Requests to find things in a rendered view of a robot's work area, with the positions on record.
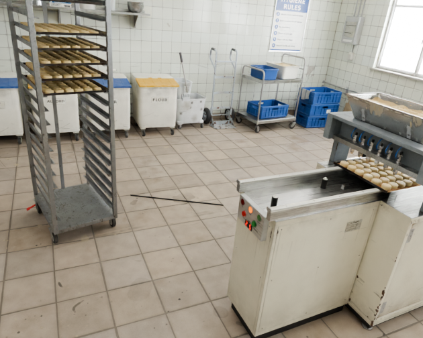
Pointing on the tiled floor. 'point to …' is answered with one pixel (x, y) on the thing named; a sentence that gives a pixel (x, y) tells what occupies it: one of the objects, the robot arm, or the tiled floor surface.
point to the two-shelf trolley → (275, 97)
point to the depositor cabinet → (395, 261)
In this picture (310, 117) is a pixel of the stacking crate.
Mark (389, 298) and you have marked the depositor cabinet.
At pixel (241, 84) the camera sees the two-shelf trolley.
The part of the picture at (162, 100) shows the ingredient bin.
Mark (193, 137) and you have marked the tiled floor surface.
